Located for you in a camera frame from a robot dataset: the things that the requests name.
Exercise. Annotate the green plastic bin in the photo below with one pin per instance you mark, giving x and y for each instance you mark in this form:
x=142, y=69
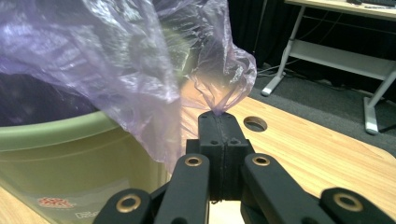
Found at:
x=62, y=155

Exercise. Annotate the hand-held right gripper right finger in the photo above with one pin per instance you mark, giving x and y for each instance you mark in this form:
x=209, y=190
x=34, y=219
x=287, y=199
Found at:
x=233, y=140

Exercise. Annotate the purple plastic bag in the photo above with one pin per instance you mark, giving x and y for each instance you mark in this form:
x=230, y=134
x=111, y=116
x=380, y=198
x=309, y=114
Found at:
x=109, y=62

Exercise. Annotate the white desk frame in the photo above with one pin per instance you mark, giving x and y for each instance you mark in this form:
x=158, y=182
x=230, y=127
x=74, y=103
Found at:
x=336, y=59

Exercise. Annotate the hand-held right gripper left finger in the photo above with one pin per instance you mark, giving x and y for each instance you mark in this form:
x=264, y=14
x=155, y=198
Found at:
x=214, y=137

